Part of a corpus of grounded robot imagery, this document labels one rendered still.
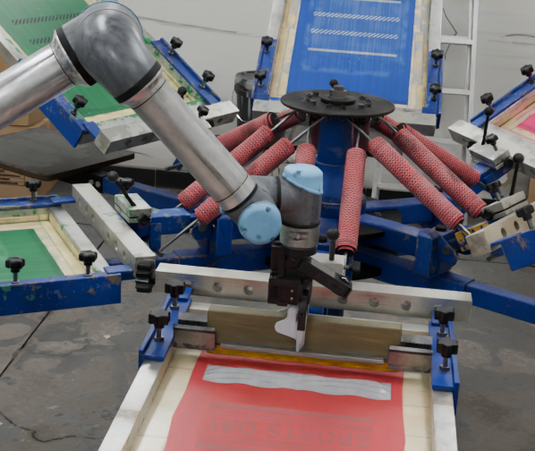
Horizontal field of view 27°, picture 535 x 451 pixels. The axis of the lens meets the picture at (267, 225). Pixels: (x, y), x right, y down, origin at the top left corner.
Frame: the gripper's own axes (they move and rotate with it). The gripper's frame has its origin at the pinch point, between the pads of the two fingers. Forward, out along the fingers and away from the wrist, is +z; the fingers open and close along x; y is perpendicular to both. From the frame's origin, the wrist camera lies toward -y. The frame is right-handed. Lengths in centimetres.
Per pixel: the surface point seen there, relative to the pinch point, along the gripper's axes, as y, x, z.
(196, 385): 18.7, 13.5, 5.3
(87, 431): 78, -129, 101
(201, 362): 19.4, 3.8, 5.3
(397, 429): -19.3, 22.2, 5.3
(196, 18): 94, -412, 1
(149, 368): 27.4, 15.4, 1.8
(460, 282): -35, -61, 8
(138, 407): 26.1, 30.9, 1.8
